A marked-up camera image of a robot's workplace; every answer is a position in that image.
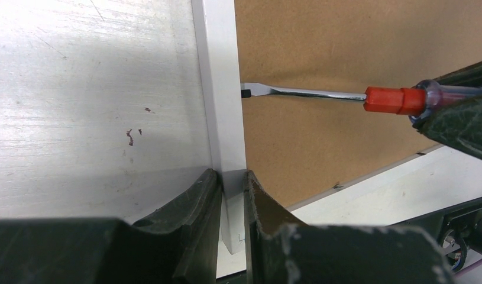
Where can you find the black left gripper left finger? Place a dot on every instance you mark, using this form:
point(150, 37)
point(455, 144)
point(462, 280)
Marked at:
point(177, 243)

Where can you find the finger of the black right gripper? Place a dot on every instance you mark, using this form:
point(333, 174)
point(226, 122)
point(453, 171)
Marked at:
point(468, 76)
point(458, 126)

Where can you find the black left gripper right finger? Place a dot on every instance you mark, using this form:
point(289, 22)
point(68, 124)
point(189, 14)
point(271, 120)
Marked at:
point(280, 248)

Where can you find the blue red screwdriver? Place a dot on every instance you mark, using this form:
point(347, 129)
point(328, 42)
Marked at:
point(417, 102)

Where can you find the white picture frame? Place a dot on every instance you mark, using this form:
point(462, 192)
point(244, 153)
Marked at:
point(441, 178)

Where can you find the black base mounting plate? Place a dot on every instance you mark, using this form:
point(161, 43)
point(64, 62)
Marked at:
point(457, 229)

